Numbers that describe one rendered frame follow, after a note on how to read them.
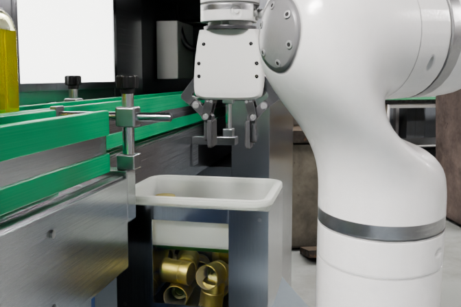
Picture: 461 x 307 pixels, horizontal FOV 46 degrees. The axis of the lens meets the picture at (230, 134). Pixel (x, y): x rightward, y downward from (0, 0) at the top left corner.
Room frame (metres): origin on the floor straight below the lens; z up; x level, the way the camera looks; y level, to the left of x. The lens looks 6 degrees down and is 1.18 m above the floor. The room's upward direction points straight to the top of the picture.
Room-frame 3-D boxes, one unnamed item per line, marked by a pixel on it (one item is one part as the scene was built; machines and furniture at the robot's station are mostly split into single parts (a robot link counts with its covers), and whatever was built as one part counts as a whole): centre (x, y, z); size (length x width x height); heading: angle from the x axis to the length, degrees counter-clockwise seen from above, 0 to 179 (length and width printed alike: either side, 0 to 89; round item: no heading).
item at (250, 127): (0.79, -0.04, 1.11); 0.03 x 0.03 x 0.07; 79
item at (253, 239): (0.83, 0.07, 0.92); 0.27 x 0.17 x 0.15; 78
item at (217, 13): (0.79, 0.00, 1.26); 0.09 x 0.08 x 0.03; 79
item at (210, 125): (0.80, 0.04, 1.11); 0.03 x 0.03 x 0.07; 79
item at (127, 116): (0.73, 0.16, 1.12); 0.17 x 0.03 x 0.12; 78
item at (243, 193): (0.82, 0.04, 0.97); 0.22 x 0.17 x 0.09; 78
